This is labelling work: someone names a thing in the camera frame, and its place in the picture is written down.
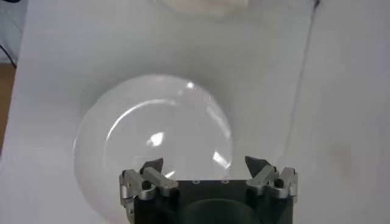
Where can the round white plate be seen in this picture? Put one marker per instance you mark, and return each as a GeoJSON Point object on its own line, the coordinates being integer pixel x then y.
{"type": "Point", "coordinates": [137, 121]}

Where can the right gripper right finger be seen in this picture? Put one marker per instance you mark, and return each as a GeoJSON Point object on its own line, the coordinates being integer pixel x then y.
{"type": "Point", "coordinates": [268, 182]}

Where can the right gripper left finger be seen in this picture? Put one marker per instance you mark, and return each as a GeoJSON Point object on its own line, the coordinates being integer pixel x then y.
{"type": "Point", "coordinates": [152, 182]}

